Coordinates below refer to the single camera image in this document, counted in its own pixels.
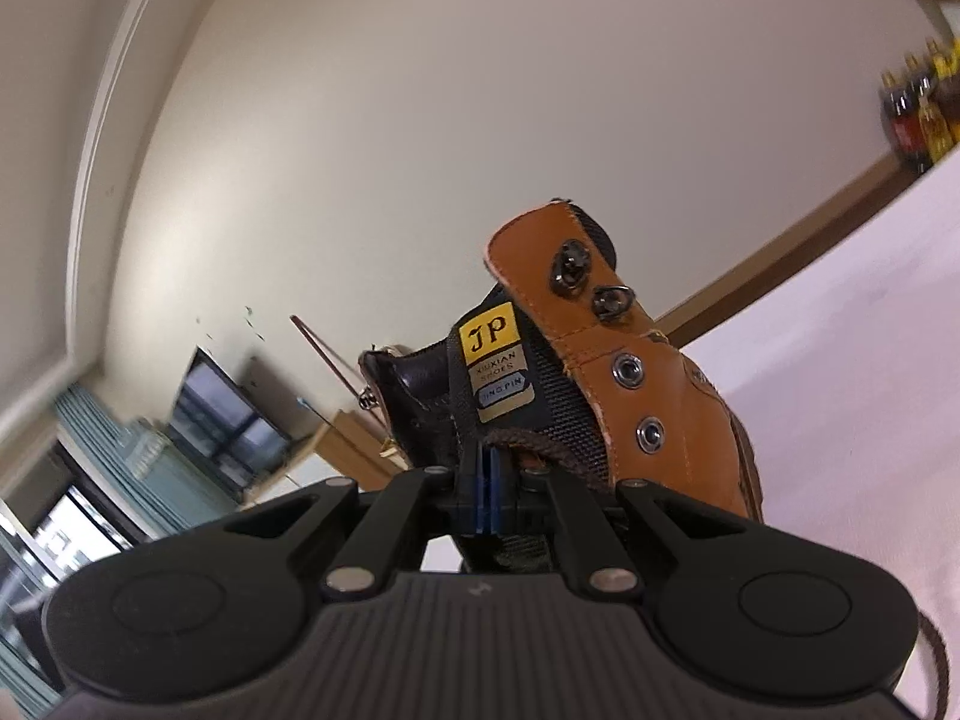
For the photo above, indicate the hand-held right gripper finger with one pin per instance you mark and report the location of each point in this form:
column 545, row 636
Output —
column 486, row 491
column 497, row 493

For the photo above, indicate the dark brown shoelace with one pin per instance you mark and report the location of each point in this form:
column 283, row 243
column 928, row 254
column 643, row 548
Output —
column 540, row 447

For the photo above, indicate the brown leather boot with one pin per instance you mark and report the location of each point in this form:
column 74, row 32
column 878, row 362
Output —
column 675, row 405

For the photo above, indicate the wooden television cabinet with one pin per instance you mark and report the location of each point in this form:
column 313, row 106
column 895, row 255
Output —
column 345, row 450

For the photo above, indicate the thin wooden stick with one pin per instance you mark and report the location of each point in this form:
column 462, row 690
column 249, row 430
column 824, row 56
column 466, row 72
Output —
column 322, row 352

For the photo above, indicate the flat screen television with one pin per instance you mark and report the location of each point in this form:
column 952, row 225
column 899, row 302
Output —
column 217, row 420

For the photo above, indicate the cluster of cooking oil bottles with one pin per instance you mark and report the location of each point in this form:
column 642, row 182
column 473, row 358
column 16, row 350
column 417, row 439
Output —
column 915, row 120

